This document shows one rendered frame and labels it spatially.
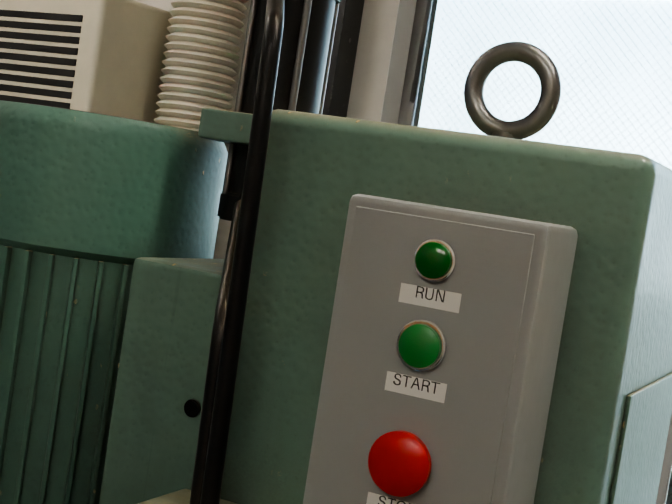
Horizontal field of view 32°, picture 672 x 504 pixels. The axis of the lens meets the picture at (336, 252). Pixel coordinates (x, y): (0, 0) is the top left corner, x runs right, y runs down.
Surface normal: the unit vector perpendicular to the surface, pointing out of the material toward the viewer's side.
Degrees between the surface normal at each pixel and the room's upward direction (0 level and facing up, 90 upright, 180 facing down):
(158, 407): 90
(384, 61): 90
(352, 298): 90
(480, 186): 90
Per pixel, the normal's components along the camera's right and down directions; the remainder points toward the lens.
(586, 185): -0.42, -0.02
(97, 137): 0.15, 0.07
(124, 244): 0.40, 0.11
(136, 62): 0.83, 0.16
